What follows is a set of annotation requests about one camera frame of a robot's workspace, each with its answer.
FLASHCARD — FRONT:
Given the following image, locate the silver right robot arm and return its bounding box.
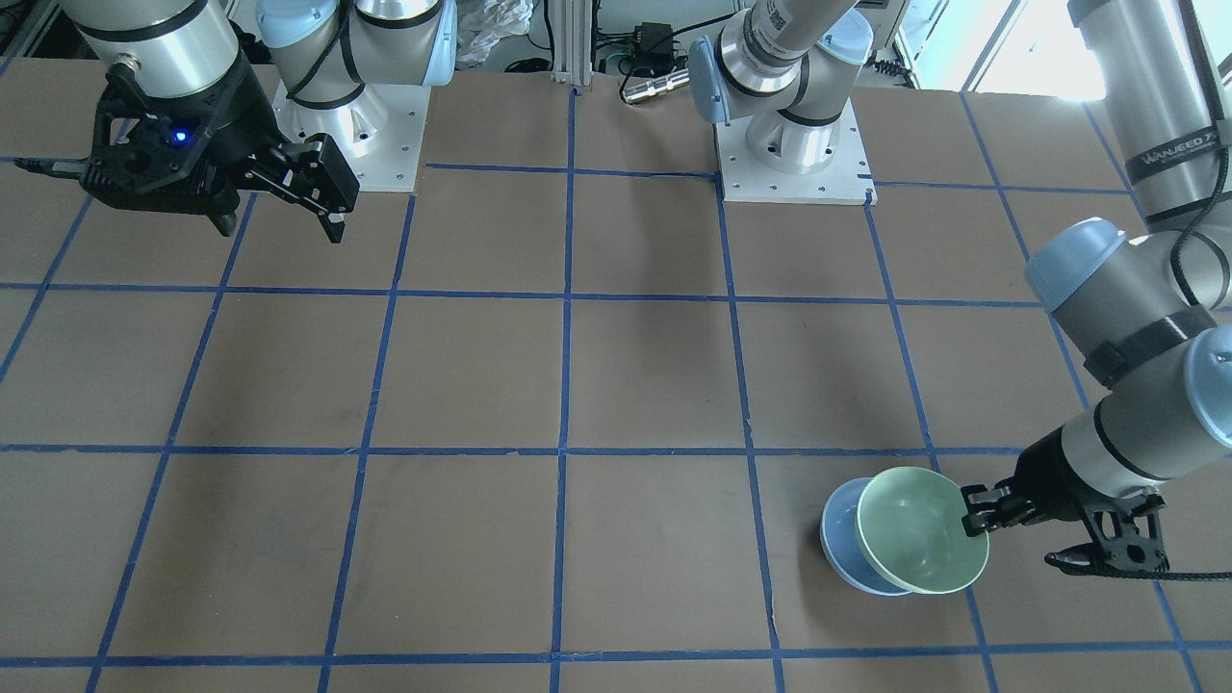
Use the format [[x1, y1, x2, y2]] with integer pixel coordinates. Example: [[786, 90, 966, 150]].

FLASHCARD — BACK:
[[18, 1, 457, 243]]

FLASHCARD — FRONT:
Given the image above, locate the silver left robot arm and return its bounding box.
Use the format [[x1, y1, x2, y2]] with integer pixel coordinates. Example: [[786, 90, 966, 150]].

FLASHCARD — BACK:
[[841, 1, 1230, 541]]

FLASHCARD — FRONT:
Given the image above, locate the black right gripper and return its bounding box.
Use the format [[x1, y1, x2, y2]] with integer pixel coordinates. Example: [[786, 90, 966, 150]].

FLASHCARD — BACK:
[[184, 65, 360, 243]]

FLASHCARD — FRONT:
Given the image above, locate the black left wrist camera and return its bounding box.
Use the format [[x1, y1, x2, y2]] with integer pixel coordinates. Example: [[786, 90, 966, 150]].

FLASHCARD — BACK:
[[1044, 488, 1170, 580]]

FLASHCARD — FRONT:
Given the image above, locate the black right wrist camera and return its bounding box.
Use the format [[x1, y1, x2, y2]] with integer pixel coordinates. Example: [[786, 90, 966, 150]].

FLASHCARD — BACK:
[[79, 64, 238, 217]]

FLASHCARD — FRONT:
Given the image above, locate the green ceramic bowl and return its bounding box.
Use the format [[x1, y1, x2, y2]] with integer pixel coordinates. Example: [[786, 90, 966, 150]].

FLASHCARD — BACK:
[[855, 466, 991, 596]]

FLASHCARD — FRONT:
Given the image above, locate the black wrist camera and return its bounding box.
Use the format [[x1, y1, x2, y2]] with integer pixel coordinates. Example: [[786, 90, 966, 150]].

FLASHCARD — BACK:
[[1044, 488, 1170, 580], [79, 64, 238, 217]]

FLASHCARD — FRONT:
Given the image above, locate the blue ceramic bowl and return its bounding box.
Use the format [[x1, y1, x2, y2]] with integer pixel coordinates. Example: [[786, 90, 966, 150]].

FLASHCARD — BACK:
[[818, 477, 910, 598]]

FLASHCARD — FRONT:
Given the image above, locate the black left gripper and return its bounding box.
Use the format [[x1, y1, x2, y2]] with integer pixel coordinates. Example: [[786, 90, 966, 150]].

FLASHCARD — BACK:
[[961, 428, 1108, 538]]

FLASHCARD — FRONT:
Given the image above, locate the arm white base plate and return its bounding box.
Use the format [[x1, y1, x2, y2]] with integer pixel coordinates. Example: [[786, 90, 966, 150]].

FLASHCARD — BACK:
[[715, 102, 878, 206], [272, 85, 432, 194]]

